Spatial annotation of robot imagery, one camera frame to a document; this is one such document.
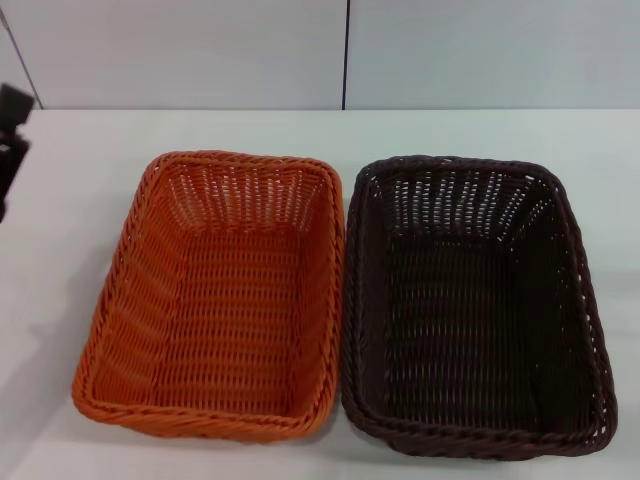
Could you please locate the orange woven plastic basket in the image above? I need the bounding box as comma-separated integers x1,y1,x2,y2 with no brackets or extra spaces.
69,148,348,442

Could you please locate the dark brown woven plastic basket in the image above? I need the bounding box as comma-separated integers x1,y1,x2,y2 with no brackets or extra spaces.
341,153,620,449

